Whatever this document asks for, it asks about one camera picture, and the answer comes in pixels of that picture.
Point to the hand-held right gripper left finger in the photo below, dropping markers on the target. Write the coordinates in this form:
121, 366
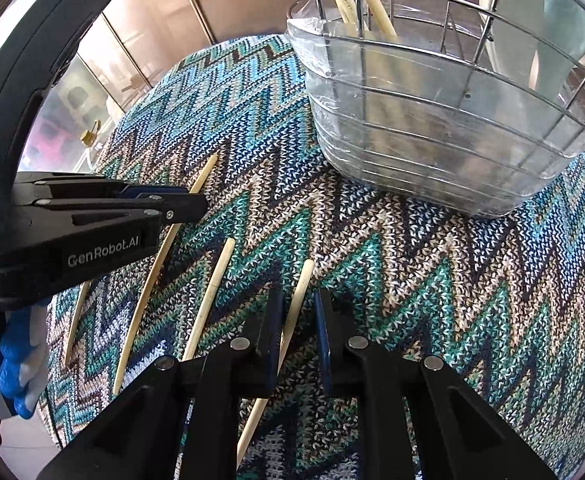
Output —
274, 360

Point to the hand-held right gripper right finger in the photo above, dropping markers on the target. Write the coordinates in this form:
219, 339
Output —
326, 360

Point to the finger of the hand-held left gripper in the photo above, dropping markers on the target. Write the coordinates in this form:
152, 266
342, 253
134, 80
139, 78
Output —
187, 207
157, 192

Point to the light blue ceramic spoon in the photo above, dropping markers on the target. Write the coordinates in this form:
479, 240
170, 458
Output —
547, 10

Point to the person's left hand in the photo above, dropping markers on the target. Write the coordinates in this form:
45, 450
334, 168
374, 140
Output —
17, 360

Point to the glass sliding door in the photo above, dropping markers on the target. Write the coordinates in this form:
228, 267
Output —
82, 85

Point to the cooking oil bottle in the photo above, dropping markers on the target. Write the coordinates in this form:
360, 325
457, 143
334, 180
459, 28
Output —
90, 135

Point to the zigzag knitted cloth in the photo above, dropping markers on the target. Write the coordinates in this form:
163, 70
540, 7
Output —
422, 310

